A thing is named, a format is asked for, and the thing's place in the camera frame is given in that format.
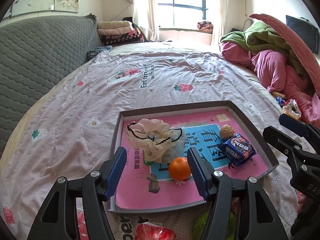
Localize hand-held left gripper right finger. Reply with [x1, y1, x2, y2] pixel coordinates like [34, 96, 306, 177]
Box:
[187, 147, 285, 240]

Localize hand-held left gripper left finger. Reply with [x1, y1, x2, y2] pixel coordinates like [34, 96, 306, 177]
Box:
[27, 146, 128, 240]

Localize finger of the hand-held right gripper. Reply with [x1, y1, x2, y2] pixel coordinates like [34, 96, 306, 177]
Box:
[262, 126, 304, 160]
[279, 114, 320, 153]

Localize orange tangerine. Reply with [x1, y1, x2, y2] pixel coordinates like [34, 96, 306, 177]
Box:
[168, 157, 192, 181]

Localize grey shallow cardboard box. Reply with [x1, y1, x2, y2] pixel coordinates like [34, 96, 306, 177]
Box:
[107, 100, 279, 214]

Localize blue cookie packet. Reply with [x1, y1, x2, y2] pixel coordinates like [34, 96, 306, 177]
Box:
[217, 133, 258, 167]

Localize small round pastry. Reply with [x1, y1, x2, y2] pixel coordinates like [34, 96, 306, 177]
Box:
[219, 124, 235, 140]

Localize cream dotted sheer cloth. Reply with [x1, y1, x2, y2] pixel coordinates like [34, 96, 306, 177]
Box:
[126, 118, 185, 164]

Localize green fuzzy ring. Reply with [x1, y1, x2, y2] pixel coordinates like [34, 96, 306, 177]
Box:
[194, 211, 237, 240]

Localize egg-shaped toy packet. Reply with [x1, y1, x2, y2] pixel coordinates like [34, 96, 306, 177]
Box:
[135, 224, 177, 240]

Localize person's right hand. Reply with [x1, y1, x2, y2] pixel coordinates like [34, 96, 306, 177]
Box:
[297, 191, 310, 214]

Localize small snack packets by blankets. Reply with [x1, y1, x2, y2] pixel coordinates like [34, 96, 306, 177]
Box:
[285, 99, 303, 117]

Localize magenta fleece blanket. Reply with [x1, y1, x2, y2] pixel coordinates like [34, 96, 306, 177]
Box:
[220, 41, 320, 130]

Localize salmon quilted blanket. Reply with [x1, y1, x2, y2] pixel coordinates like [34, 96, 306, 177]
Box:
[249, 13, 320, 95]

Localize green quilt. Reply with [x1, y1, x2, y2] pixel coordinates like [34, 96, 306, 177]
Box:
[220, 21, 307, 77]

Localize dark knitted pillow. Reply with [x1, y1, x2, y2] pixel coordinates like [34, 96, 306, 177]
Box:
[86, 45, 113, 61]

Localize orange patterned folded blanket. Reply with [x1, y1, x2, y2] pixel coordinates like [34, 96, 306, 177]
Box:
[197, 21, 213, 32]

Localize cream curtain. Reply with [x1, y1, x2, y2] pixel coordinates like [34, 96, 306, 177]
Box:
[132, 0, 160, 42]
[211, 0, 228, 46]

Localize dark patterned folded blanket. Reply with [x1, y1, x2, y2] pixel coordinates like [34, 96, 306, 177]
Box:
[100, 29, 145, 47]

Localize grey quilted headboard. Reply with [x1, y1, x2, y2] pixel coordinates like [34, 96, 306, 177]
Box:
[0, 15, 103, 155]

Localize pink folded blanket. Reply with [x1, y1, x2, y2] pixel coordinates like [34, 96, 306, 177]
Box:
[97, 26, 137, 35]

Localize cream folded blanket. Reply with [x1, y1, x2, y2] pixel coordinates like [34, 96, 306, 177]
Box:
[97, 20, 133, 30]

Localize black wall television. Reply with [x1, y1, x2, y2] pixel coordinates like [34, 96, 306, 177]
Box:
[286, 15, 319, 54]

